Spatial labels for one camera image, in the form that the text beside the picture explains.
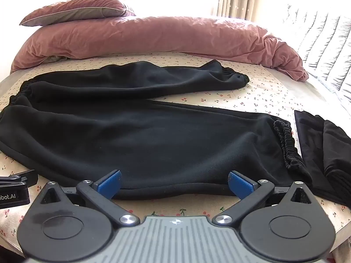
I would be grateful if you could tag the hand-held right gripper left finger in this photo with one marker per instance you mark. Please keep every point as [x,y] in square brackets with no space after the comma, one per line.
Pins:
[109,184]

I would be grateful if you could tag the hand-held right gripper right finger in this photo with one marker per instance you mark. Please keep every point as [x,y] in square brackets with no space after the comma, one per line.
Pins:
[241,184]

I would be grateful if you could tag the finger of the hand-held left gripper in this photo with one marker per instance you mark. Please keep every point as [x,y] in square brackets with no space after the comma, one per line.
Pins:
[26,177]

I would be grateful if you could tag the black pants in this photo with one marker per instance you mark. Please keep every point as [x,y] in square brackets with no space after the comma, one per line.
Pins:
[131,139]

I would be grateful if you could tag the folded black cloth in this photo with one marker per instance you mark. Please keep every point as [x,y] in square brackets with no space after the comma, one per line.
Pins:
[326,153]

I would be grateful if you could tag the cherry print bedsheet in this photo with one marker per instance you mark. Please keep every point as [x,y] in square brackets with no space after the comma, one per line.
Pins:
[263,96]

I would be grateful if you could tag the pink duvet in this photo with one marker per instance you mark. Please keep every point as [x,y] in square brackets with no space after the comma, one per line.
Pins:
[153,37]

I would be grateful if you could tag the grey quilted blanket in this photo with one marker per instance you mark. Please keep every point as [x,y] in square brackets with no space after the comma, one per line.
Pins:
[323,46]

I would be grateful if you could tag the pink pillow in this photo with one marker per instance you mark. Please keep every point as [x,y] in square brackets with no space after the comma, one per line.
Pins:
[79,9]

